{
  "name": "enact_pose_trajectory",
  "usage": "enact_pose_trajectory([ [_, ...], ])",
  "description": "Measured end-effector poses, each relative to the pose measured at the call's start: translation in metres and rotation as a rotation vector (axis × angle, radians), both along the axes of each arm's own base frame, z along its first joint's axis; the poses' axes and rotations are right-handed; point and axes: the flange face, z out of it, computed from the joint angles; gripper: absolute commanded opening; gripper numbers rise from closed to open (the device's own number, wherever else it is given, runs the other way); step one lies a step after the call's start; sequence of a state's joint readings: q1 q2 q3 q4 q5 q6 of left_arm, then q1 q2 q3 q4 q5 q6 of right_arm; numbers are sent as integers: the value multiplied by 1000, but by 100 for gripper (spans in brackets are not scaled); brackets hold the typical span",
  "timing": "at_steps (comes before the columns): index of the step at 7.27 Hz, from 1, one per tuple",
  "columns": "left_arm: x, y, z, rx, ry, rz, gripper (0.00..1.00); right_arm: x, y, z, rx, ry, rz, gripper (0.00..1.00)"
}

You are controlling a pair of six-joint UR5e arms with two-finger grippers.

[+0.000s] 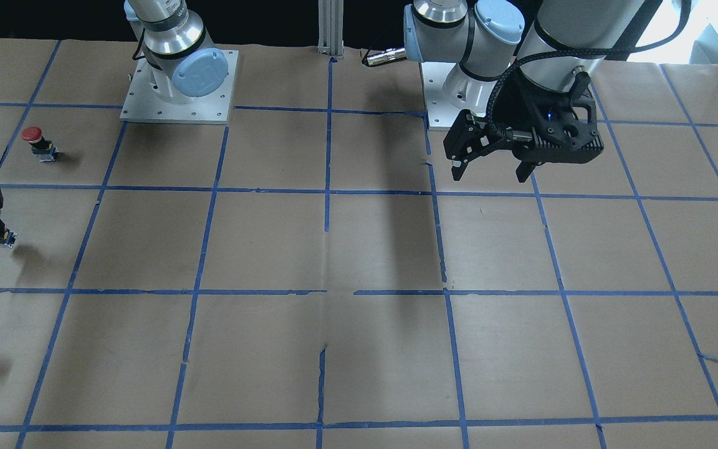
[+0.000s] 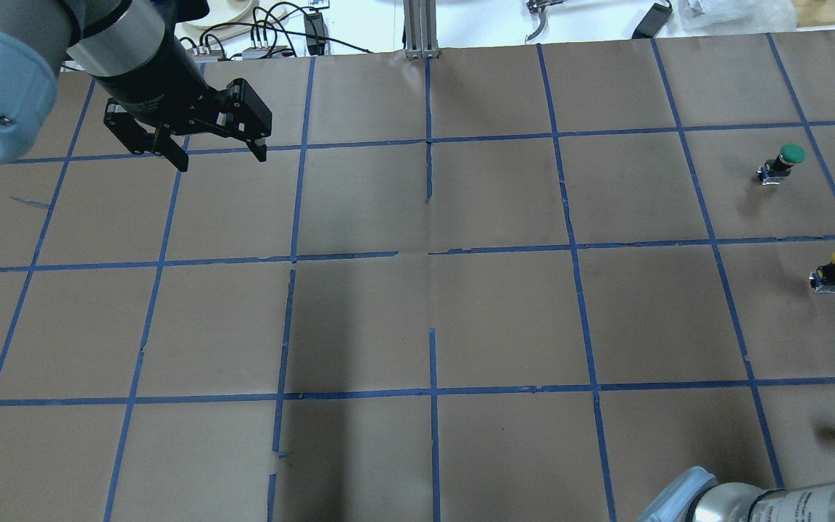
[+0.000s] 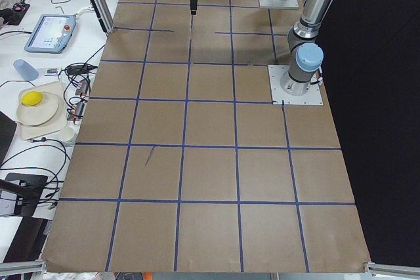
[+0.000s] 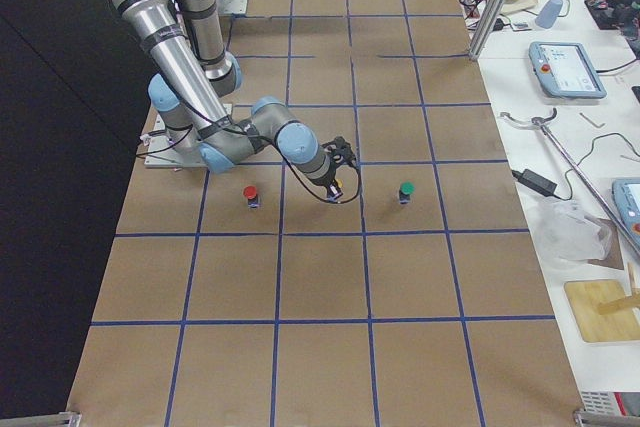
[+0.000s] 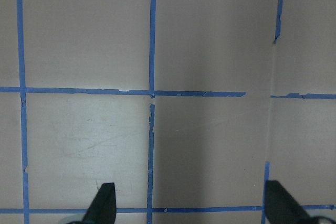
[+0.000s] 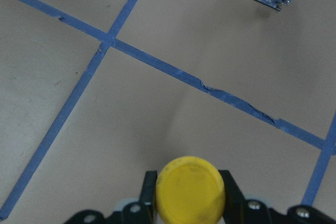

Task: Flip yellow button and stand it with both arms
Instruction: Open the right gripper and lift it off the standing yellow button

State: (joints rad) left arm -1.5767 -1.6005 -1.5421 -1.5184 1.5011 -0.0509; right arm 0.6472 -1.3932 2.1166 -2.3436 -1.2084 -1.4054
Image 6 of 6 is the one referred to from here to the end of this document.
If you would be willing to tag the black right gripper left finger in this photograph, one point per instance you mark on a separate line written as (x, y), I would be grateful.
(148, 193)

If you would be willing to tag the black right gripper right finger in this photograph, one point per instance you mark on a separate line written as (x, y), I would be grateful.
(234, 199)

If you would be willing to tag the yellow push button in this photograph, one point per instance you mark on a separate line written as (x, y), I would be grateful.
(189, 189)

